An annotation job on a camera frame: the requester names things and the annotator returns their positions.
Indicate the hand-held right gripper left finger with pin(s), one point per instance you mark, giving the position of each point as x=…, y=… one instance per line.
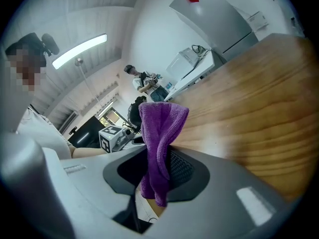
x=82, y=183

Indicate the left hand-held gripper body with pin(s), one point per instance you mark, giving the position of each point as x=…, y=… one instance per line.
x=107, y=138

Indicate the silver floor lamp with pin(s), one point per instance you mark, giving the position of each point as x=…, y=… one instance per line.
x=87, y=80

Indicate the grey refrigerator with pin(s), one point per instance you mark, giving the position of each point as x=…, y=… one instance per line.
x=219, y=24

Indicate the white box appliance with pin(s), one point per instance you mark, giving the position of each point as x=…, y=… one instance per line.
x=182, y=63

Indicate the person's left forearm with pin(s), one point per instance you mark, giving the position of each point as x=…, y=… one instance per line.
x=87, y=152

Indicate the purple cloth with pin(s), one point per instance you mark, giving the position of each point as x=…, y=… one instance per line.
x=159, y=128

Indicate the white wall air vent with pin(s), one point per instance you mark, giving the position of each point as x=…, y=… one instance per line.
x=67, y=122

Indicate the small blue container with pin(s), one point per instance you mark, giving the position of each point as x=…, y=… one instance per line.
x=169, y=85

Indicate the long ceiling light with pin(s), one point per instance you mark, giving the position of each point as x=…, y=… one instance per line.
x=79, y=50

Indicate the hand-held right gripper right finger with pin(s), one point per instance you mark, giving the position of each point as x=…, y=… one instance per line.
x=219, y=198

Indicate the black monitor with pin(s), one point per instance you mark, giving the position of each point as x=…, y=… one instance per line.
x=84, y=133

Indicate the white table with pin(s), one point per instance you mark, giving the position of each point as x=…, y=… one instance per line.
x=194, y=76

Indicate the black head-mounted camera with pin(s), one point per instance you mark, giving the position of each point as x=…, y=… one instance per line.
x=47, y=43

